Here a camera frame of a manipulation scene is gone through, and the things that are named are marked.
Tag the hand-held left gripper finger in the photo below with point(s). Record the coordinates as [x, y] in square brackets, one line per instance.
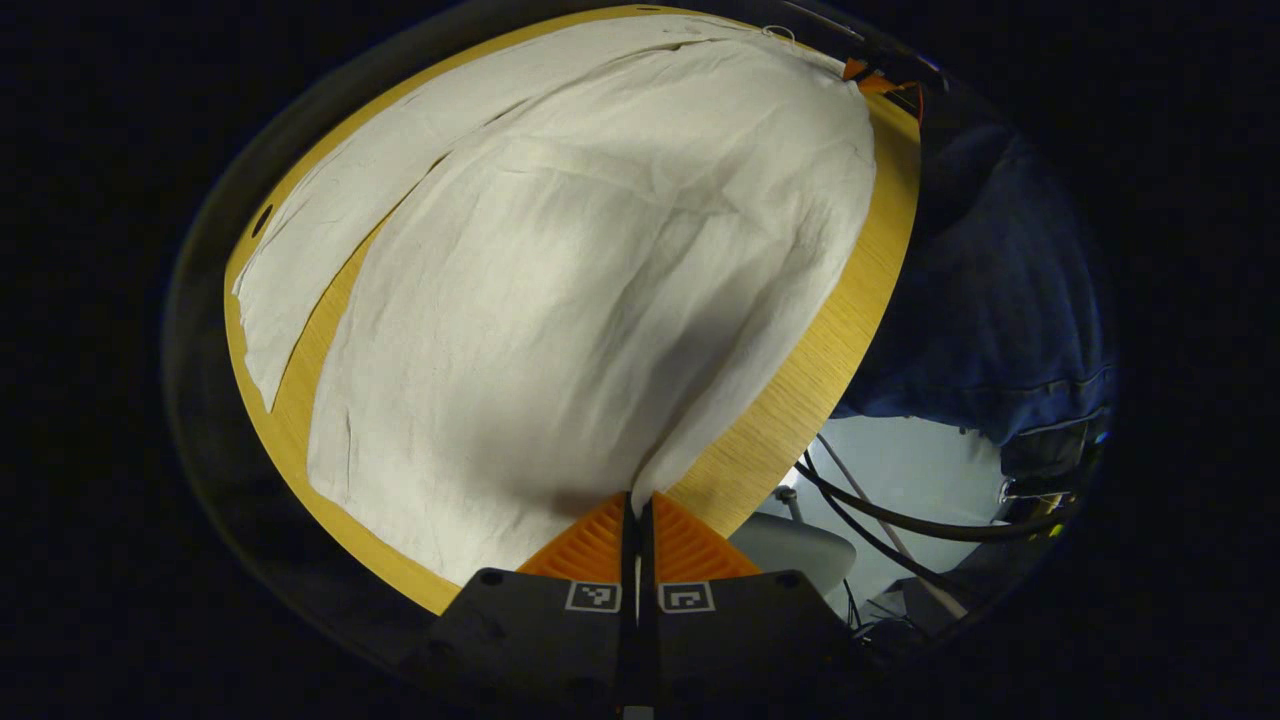
[648, 640]
[629, 640]

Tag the white jeans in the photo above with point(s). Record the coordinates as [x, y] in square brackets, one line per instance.
[560, 300]

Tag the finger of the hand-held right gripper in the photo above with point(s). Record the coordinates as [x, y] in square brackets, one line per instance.
[872, 80]

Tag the person's blue denim clothing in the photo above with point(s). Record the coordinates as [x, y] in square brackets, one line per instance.
[1000, 300]

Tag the grey round stool seat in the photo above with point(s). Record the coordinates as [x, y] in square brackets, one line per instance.
[795, 550]

